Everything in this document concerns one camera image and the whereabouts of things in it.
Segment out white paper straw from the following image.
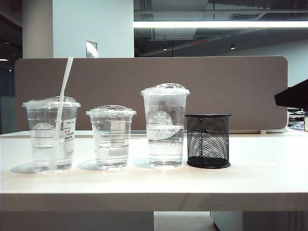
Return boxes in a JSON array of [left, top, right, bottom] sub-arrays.
[[49, 56, 74, 169]]

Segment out brown desk divider panel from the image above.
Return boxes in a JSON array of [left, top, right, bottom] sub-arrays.
[[13, 56, 289, 132]]

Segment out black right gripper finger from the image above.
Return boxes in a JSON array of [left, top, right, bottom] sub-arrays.
[[274, 79, 308, 109]]

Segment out tall clear plastic cup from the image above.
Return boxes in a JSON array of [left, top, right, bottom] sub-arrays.
[[141, 83, 191, 168]]

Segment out silver wall sign plate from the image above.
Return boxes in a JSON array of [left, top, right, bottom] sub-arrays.
[[85, 40, 98, 59]]

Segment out long ceiling light strip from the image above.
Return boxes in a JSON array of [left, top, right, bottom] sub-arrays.
[[133, 21, 308, 28]]

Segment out medium clear cup with label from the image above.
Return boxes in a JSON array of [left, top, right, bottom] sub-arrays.
[[22, 96, 81, 173]]

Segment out white divider foot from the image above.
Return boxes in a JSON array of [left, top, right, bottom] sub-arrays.
[[261, 124, 289, 135]]

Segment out black mesh pen holder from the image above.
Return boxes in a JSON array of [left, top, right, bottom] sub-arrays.
[[184, 114, 232, 168]]

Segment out small clear plastic cup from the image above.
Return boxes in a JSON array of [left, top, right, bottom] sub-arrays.
[[85, 104, 137, 171]]

